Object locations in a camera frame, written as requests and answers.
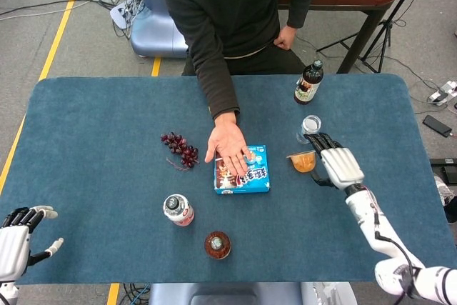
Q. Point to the person fist hand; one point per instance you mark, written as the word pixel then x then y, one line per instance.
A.
pixel 285 39

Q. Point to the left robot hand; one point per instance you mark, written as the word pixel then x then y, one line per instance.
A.
pixel 12 244

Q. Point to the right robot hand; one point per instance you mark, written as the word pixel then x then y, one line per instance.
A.
pixel 337 165

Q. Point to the person open hand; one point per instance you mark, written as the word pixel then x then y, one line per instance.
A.
pixel 228 144

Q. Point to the orange jelly cup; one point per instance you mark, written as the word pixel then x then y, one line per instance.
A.
pixel 303 162

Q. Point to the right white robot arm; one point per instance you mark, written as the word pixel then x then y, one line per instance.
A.
pixel 385 233

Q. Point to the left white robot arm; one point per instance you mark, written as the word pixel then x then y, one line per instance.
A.
pixel 7 292

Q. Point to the person dark sleeve forearm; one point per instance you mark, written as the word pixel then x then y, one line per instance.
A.
pixel 214 69

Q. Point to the light blue robot base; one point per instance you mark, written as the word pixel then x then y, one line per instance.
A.
pixel 153 15

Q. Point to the blue snack box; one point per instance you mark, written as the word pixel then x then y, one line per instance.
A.
pixel 250 180

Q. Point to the red grape bunch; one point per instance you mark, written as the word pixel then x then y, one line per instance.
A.
pixel 180 149

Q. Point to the clear water bottle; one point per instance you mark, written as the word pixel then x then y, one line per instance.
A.
pixel 308 126

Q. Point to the dark tea bottle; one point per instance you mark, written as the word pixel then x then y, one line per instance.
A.
pixel 308 83

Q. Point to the person dark sweater torso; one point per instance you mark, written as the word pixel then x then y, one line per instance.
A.
pixel 232 8

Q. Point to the pink label drink bottle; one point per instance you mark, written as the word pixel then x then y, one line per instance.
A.
pixel 178 209

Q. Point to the black tripod stand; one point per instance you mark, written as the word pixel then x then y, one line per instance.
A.
pixel 389 23

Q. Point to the black pedal box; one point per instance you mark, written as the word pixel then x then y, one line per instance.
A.
pixel 444 167

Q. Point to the black smartphone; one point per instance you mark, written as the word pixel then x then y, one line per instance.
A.
pixel 437 125

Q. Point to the blue table cloth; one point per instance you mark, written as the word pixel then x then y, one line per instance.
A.
pixel 107 176

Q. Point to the white power strip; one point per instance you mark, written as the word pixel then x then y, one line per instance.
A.
pixel 444 91

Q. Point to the blue grey robot chest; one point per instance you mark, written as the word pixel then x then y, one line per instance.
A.
pixel 250 293

